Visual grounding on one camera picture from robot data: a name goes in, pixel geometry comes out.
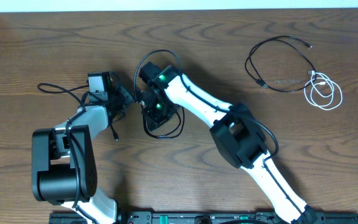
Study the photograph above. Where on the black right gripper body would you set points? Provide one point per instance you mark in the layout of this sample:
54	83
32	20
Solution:
160	112

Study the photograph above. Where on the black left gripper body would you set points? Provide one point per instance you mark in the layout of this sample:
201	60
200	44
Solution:
120	99

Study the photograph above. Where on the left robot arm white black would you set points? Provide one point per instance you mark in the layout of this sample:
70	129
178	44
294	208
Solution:
64	170

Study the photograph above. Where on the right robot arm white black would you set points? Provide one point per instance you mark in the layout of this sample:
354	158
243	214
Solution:
239	138

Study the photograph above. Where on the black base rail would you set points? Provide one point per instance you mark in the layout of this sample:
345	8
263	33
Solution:
196	218

